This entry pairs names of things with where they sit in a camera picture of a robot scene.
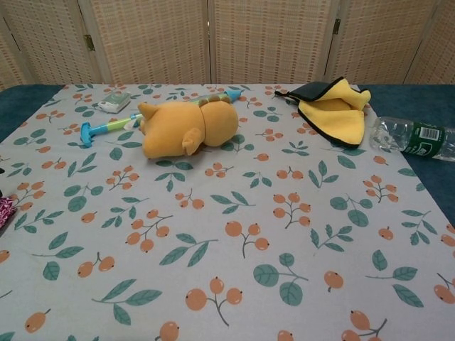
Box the red patterned packet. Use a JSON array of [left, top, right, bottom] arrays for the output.
[[0, 197, 18, 225]]

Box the blue green toy pump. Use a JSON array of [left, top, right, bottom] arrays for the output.
[[80, 88, 246, 148]]

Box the green white tissue pack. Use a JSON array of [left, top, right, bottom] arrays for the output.
[[92, 92, 131, 114]]

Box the orange plush toy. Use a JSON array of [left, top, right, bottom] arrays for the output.
[[136, 100, 240, 160]]

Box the woven folding screen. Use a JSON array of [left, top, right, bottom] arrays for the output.
[[0, 0, 455, 92]]

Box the floral print tablecloth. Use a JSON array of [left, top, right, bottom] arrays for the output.
[[0, 83, 455, 341]]

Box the yellow black microfiber cloth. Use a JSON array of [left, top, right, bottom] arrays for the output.
[[274, 76, 373, 149]]

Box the clear bottle green label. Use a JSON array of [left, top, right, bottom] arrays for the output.
[[369, 116, 455, 163]]

